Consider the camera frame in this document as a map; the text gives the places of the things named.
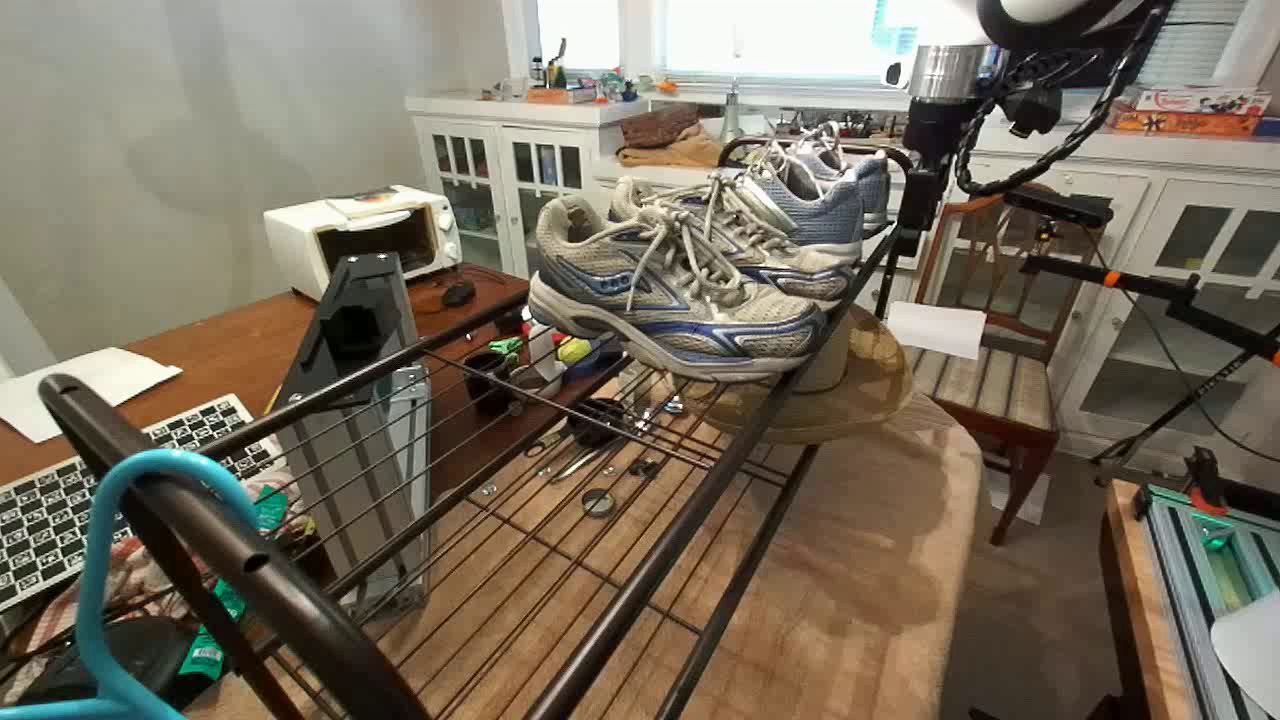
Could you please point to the orange board game box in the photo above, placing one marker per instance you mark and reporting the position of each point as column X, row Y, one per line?
column 1187, row 117

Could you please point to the computer keyboard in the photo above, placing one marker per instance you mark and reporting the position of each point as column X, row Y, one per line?
column 42, row 520

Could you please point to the black cup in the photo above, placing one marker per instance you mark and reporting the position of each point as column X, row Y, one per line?
column 486, row 386

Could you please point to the black bar stereo camera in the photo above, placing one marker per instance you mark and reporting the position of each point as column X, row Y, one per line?
column 1061, row 211

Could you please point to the black orange clamp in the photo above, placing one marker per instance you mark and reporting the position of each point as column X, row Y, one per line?
column 1205, row 480

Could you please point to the straw hat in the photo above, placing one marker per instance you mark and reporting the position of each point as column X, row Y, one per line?
column 855, row 388

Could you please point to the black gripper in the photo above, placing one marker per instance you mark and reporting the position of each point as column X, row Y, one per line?
column 947, row 127

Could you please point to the dark wooden table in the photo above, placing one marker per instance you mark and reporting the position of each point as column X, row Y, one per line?
column 225, row 347

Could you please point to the black camera stand pole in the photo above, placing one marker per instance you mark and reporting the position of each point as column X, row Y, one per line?
column 1161, row 285

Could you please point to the wide white sideboard cabinet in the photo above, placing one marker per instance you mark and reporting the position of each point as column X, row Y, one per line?
column 1172, row 164

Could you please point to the white glass door cabinet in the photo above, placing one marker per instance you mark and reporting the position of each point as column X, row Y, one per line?
column 481, row 160

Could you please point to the wooden chair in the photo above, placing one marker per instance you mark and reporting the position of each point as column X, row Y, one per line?
column 1014, row 392

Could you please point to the white paper sheet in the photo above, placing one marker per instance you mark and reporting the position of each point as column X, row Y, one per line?
column 81, row 381

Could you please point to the black computer mouse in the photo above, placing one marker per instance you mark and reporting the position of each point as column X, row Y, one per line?
column 460, row 294

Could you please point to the wooden robot cart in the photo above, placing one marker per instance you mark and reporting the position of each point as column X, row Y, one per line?
column 1132, row 626

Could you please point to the blue plastic clothes hanger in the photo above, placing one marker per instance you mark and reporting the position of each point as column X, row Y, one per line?
column 92, row 573

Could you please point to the grey triangular stand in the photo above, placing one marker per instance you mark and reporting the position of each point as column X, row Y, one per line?
column 360, row 321

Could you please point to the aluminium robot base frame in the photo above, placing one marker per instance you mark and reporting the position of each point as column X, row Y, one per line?
column 1201, row 585

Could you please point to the brown bag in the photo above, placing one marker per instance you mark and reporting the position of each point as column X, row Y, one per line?
column 661, row 130

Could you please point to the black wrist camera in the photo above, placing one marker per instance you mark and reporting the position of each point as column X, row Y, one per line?
column 1032, row 97

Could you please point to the black metal shoe rack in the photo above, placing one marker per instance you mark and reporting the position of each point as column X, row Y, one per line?
column 264, row 585

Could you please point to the beige ribbed table cloth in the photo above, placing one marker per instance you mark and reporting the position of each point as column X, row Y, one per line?
column 864, row 573

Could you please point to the white folded paper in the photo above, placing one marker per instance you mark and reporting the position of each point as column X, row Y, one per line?
column 934, row 330

